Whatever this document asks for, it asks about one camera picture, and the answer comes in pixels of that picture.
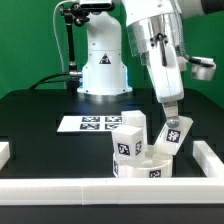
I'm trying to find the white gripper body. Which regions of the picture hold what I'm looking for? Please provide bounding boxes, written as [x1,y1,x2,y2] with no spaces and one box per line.
[141,43,218,104]

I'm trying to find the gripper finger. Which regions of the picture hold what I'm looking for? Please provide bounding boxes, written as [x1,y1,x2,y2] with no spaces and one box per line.
[162,101,179,128]

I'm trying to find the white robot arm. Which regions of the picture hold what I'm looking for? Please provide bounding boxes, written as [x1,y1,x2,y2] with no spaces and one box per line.
[79,0,224,128]

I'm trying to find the white marker sheet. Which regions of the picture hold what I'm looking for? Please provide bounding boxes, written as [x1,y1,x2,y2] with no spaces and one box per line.
[57,115,122,133]

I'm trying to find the white left barrier block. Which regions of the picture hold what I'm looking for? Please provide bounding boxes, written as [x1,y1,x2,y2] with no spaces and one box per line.
[0,142,10,170]

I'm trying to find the white front barrier wall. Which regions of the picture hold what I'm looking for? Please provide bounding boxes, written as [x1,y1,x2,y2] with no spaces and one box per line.
[0,178,224,205]

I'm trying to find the black camera on mount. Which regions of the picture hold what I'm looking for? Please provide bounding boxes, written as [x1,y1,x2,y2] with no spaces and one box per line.
[80,0,113,11]

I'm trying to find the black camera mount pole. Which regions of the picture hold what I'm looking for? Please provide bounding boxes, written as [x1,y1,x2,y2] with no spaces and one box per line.
[60,3,89,92]

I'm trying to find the white cable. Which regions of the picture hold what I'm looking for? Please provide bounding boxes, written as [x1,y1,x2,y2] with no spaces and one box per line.
[52,0,75,73]

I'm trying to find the black cables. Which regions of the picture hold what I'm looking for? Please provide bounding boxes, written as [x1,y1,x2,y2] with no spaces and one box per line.
[29,73,83,90]

